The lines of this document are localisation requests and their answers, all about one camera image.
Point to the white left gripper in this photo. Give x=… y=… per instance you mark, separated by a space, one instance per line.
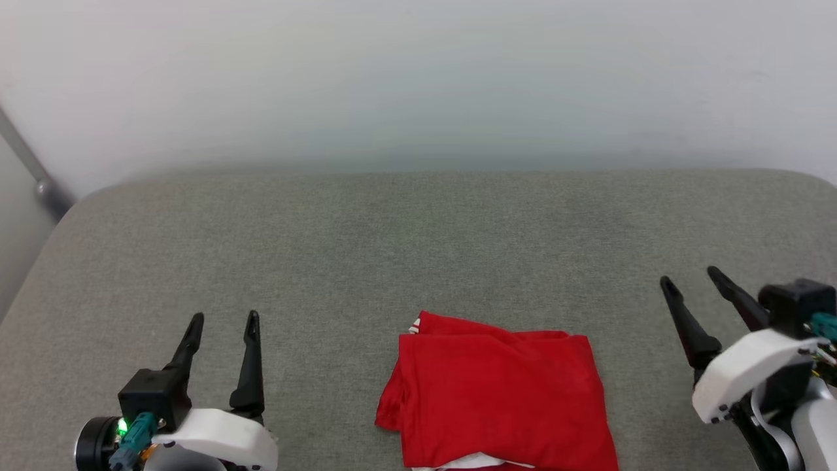
x=225 y=435

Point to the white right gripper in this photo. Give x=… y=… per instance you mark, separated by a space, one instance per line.
x=745 y=373

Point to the red sports garment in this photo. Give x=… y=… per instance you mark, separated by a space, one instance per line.
x=503 y=399

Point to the teal connector on right wrist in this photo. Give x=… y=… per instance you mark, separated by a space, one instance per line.
x=825 y=326

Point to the teal connector on wrist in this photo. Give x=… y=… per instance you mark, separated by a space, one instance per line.
x=134 y=438
x=825 y=326

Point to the teal connector on left wrist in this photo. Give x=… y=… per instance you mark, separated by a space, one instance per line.
x=134 y=438

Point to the grey fabric sofa seat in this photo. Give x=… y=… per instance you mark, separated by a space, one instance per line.
x=418 y=248

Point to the grey metal pole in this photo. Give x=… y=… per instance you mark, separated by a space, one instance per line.
x=46 y=190

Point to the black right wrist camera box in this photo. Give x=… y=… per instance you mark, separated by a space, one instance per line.
x=791 y=304

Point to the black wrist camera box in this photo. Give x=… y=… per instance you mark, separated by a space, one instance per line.
x=153 y=396
x=791 y=304

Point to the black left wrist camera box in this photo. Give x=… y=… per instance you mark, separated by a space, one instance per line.
x=153 y=396

